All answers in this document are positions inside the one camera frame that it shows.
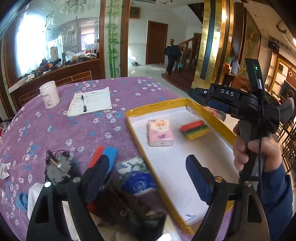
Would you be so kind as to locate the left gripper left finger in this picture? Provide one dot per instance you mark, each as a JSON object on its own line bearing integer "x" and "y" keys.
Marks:
{"x": 91, "y": 182}

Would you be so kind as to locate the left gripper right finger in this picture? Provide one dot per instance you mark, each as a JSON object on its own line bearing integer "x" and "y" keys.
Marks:
{"x": 248, "y": 221}

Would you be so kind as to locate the blue knitted cloth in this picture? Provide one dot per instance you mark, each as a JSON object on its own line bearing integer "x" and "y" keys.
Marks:
{"x": 22, "y": 201}

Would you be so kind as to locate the bagged multicolour sponge stack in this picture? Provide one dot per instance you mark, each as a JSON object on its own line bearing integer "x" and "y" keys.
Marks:
{"x": 194, "y": 130}

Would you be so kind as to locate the black foil snack bag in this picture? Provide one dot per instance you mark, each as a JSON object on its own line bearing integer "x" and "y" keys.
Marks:
{"x": 116, "y": 207}

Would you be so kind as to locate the blue red sponge pack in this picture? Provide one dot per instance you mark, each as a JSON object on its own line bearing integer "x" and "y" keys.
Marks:
{"x": 104, "y": 152}

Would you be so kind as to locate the pink tissue pack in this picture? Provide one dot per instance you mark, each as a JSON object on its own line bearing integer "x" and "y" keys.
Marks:
{"x": 160, "y": 133}

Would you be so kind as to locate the blue Vinda tissue pack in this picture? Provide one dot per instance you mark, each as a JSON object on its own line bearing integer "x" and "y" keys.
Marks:
{"x": 135, "y": 177}

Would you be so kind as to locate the blue sleeve right forearm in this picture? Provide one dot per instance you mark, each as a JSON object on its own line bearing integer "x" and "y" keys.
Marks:
{"x": 276, "y": 198}

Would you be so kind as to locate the person's right hand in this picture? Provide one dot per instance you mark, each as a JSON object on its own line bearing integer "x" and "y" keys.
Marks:
{"x": 269, "y": 148}

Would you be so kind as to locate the black pen holder cup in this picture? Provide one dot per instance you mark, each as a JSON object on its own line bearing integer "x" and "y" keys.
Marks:
{"x": 58, "y": 167}

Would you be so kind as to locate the crumpled foil wrapper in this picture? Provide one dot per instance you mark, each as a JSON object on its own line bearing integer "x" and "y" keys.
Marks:
{"x": 4, "y": 170}

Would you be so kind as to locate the gold pillar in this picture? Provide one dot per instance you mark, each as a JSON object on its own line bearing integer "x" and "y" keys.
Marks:
{"x": 215, "y": 45}

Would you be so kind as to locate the yellow shallow cardboard tray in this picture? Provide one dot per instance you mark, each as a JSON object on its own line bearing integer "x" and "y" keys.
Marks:
{"x": 168, "y": 164}

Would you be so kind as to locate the person in dark jacket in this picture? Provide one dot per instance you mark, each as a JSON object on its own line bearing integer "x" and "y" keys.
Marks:
{"x": 173, "y": 53}

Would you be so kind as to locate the purple floral tablecloth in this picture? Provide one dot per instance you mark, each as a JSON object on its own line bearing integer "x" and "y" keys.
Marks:
{"x": 35, "y": 130}

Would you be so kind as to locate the black marker pen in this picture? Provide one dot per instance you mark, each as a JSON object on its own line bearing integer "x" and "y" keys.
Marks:
{"x": 84, "y": 105}

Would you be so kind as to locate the white paper notepad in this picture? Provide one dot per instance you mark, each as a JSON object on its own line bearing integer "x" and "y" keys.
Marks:
{"x": 95, "y": 100}

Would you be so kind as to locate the brown wooden door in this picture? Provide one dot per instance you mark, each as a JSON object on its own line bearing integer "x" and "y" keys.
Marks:
{"x": 156, "y": 42}

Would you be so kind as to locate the white plastic jar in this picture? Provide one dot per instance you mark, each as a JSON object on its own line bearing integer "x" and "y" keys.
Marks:
{"x": 49, "y": 94}

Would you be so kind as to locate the wooden sideboard counter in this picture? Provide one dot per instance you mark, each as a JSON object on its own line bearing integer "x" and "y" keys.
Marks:
{"x": 84, "y": 71}

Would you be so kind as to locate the bamboo painted glass panel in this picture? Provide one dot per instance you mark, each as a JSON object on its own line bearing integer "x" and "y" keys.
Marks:
{"x": 112, "y": 24}

